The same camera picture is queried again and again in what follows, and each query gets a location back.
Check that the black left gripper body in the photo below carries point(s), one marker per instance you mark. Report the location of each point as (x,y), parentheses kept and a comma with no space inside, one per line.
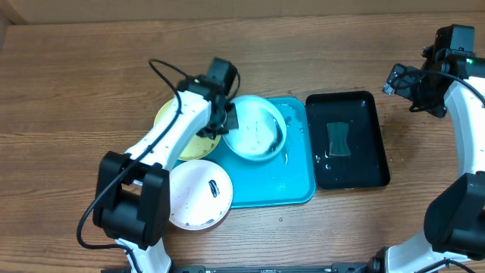
(217,126)

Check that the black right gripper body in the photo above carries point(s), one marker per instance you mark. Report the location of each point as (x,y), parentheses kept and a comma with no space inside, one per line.
(423,92)

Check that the green scrubbing sponge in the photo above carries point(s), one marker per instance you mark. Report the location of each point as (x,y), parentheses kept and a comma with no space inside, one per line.
(337,134)

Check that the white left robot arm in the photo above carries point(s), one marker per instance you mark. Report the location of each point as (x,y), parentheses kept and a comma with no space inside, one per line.
(132,198)

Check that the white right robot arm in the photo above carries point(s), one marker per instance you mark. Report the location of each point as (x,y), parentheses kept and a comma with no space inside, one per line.
(453,231)

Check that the teal plastic tray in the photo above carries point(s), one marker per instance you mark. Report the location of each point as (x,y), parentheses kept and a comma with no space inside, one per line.
(286,179)

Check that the black rectangular tray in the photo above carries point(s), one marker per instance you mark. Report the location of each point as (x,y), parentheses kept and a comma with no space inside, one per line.
(367,166)

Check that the yellow plate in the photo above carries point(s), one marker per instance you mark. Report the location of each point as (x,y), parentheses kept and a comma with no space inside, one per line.
(198,147)

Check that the pink-rimmed white plate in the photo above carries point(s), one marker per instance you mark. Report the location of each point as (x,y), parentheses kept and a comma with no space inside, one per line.
(201,195)

